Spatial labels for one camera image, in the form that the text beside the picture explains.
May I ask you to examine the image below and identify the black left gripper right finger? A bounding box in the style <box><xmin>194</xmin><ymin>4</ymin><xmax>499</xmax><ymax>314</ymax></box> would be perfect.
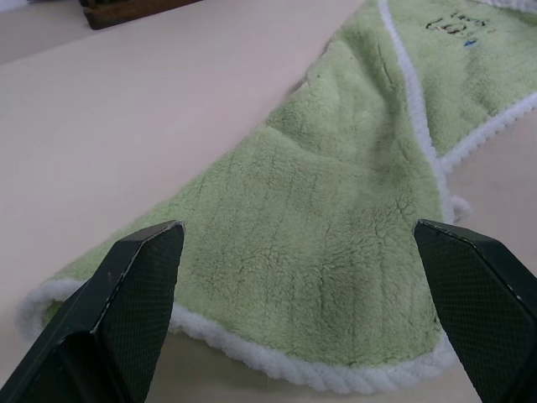
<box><xmin>413</xmin><ymin>218</ymin><xmax>537</xmax><ymax>403</ymax></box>

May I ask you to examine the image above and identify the green fleece towel white trim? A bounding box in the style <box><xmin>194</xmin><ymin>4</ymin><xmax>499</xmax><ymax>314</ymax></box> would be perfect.
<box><xmin>15</xmin><ymin>0</ymin><xmax>537</xmax><ymax>394</ymax></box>

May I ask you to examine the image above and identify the dark wooden box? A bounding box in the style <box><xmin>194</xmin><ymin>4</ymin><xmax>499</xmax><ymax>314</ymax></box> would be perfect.
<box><xmin>78</xmin><ymin>0</ymin><xmax>205</xmax><ymax>31</ymax></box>

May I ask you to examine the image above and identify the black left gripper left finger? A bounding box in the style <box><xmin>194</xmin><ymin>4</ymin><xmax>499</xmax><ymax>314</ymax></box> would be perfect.
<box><xmin>0</xmin><ymin>219</ymin><xmax>186</xmax><ymax>403</ymax></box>

